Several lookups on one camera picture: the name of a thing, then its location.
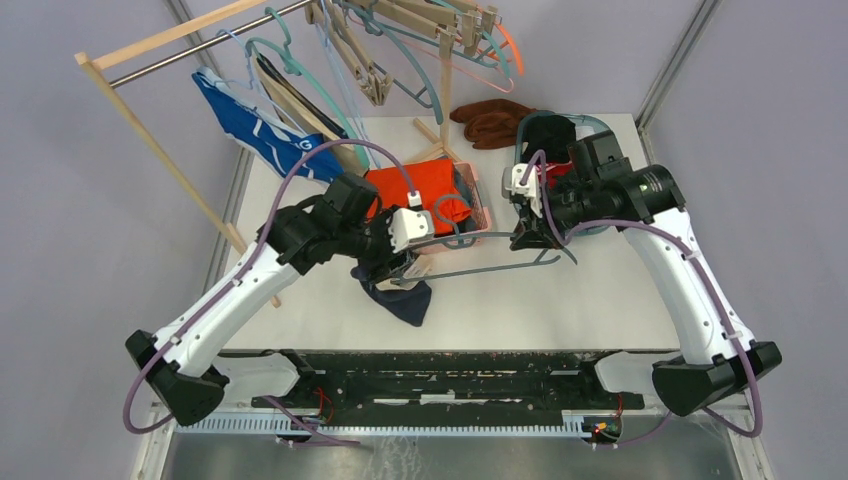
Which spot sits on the pink perforated plastic basket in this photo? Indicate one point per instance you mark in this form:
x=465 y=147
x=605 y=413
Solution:
x=471 y=195

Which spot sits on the blue white-lettered underwear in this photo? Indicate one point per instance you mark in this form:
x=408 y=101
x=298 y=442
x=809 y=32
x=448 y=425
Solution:
x=264 y=135

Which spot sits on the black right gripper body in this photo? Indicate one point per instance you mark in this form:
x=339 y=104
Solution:
x=538 y=223

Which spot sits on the wooden clip hanger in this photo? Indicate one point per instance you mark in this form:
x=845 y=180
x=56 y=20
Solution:
x=373 y=83

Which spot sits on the grey-blue plastic hanger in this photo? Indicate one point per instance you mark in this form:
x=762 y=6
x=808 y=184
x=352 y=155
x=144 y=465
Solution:
x=456 y=255

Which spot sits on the cream navy labelled underwear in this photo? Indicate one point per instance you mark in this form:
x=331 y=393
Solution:
x=409 y=302

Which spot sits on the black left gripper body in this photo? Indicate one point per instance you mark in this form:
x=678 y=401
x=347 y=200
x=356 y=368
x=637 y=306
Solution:
x=376 y=250

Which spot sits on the red white garment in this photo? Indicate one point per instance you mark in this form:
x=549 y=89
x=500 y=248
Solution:
x=557 y=173

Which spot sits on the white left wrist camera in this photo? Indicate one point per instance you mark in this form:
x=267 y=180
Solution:
x=410 y=225

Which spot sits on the teal oval laundry basket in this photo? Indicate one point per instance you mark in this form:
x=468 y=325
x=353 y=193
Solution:
x=596 y=126

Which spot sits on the orange folded garment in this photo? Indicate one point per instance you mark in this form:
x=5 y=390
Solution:
x=433 y=179

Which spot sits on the brown cloth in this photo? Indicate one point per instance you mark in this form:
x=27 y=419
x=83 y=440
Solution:
x=491 y=124

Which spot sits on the light blue wire hanger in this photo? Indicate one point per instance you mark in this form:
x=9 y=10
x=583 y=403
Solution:
x=346 y=85

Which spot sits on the black garment in basket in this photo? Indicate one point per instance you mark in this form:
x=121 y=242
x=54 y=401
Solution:
x=553 y=134

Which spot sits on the wooden clothes rack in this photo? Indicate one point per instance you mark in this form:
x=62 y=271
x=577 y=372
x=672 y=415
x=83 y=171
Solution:
x=199 y=126

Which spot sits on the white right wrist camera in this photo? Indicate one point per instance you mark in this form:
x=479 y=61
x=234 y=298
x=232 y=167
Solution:
x=520 y=181

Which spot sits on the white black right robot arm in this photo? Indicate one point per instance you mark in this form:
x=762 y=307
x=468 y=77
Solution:
x=719 y=355

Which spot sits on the beige navy-trimmed underwear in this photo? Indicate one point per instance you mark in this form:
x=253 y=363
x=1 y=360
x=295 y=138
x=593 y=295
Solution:
x=297 y=111

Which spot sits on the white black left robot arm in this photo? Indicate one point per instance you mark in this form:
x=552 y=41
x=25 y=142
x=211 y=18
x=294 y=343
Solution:
x=176 y=361

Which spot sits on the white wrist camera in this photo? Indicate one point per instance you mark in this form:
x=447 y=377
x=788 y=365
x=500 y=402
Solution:
x=520 y=181
x=410 y=225

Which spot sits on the teal plastic hanger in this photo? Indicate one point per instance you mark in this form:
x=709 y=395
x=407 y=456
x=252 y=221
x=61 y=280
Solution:
x=293 y=67

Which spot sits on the orange plastic hanger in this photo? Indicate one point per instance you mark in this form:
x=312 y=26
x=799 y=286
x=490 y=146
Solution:
x=486 y=41

